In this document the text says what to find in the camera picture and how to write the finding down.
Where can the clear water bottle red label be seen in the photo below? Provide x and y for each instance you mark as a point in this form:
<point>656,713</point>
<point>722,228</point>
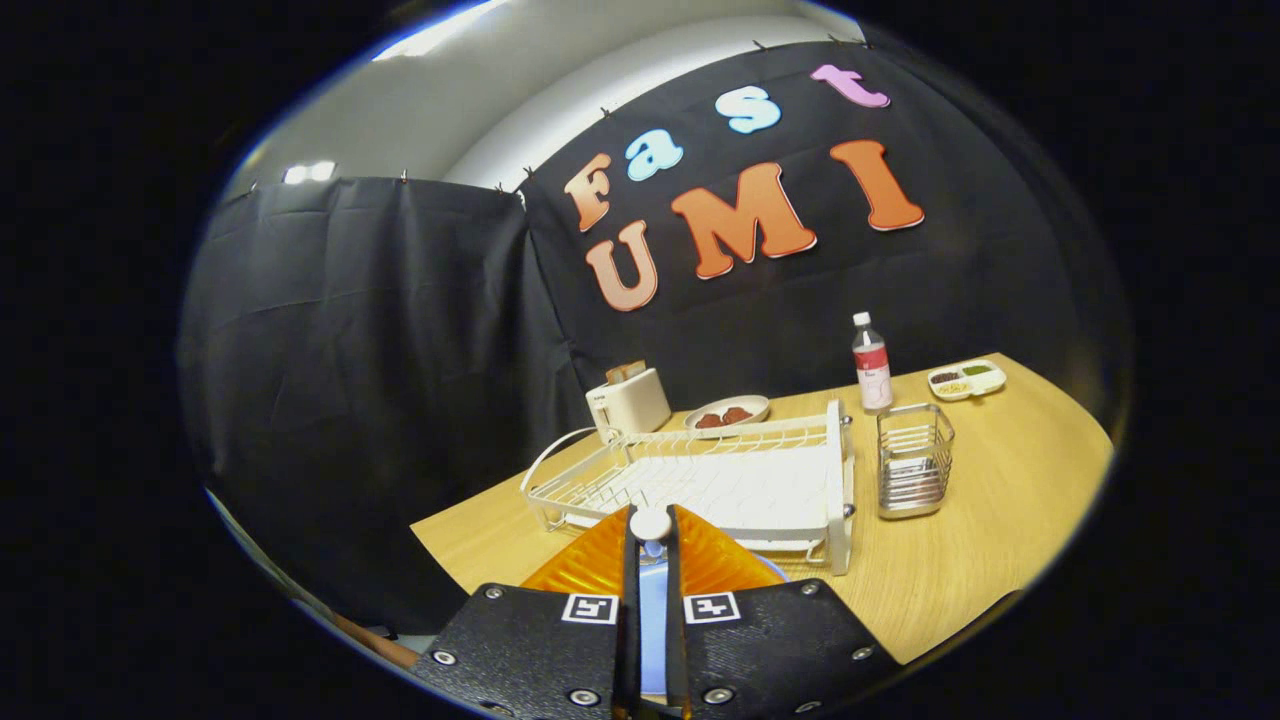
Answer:
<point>873,375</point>

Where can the white oval plate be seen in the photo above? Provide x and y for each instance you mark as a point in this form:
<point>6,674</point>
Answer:
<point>750,403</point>

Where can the brown toast slice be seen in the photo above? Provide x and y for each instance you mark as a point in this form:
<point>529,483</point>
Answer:
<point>626,371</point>

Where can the black backdrop cloth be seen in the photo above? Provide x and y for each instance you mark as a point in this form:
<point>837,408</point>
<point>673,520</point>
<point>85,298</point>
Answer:
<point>400,350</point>

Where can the white divided tray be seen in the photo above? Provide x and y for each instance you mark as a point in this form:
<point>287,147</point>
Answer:
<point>990,381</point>

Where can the blue plate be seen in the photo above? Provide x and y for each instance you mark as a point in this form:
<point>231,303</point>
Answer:
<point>653,625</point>

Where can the white toaster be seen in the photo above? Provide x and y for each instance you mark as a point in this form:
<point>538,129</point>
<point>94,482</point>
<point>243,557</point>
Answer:
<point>630,405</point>

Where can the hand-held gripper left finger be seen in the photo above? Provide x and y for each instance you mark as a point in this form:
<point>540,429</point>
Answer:
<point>630,600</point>

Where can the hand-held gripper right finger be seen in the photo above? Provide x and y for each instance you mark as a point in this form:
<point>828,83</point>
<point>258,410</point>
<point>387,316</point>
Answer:
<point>676,600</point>

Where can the red meat piece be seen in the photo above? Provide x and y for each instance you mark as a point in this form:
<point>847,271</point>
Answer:
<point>738,414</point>
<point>709,420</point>

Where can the small ceiling light panel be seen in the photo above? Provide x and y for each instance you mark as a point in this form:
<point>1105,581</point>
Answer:
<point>310,172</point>

